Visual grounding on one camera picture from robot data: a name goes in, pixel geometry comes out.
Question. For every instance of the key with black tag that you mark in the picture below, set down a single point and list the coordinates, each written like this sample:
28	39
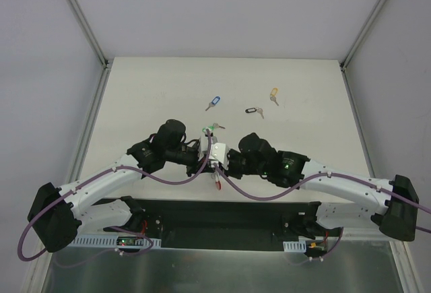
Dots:
257	110

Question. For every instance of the key with yellow tag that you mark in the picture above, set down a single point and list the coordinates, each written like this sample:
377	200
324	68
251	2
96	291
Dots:
273	96

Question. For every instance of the aluminium frame rail left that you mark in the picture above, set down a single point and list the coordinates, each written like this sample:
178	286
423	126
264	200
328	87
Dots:
36	274

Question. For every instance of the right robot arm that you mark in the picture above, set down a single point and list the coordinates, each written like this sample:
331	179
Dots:
390	205

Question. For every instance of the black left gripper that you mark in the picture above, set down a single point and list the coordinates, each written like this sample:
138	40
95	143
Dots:
194	157

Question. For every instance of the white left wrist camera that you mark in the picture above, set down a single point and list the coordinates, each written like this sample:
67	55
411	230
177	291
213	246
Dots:
203	143

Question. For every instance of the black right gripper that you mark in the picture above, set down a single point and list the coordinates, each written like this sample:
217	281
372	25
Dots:
232	166

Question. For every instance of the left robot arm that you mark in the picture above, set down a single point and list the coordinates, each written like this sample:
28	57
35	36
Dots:
59	214

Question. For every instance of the red handled metal key organizer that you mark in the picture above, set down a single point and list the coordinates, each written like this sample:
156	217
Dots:
216	177

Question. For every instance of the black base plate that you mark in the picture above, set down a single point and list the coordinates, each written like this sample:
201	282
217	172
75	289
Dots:
216	225

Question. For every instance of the key with blue rectangular tag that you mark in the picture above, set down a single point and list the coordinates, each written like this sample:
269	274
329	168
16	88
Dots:
213	103

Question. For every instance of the key with green tag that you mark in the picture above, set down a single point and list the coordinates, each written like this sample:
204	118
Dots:
215	126

